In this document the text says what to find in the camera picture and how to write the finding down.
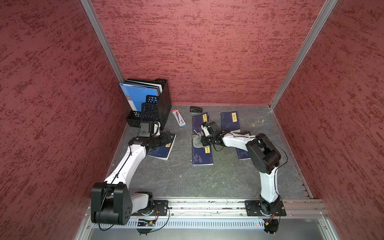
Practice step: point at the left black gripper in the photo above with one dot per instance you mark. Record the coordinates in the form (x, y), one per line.
(169, 139)

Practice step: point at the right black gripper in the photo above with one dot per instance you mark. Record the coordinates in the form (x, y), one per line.
(204, 140)

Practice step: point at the grey striped wiping cloth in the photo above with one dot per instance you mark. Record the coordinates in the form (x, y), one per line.
(197, 141)

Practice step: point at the navy book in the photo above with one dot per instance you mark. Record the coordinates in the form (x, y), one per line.
(242, 154)
(202, 156)
(230, 122)
(198, 121)
(163, 152)

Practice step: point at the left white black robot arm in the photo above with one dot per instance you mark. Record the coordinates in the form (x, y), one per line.
(126, 177)

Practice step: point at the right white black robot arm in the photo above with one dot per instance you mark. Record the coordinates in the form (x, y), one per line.
(264, 156)

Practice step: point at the pencil box white blue red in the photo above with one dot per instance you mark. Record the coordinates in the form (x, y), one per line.
(179, 118)

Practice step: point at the black mesh file organizer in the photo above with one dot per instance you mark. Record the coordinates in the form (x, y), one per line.
(155, 108)

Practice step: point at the dark folders in organizer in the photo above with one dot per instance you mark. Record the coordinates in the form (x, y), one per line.
(154, 84)

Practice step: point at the blue folder in organizer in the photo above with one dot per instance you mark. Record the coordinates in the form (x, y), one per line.
(137, 95)

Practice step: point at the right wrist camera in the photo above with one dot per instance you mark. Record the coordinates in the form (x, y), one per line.
(205, 129)

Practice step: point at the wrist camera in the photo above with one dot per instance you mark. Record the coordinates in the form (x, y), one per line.
(205, 129)
(149, 129)

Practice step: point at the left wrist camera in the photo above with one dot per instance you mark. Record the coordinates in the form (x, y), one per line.
(149, 129)

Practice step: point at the aluminium mounting rail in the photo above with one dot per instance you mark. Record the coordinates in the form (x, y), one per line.
(213, 208)

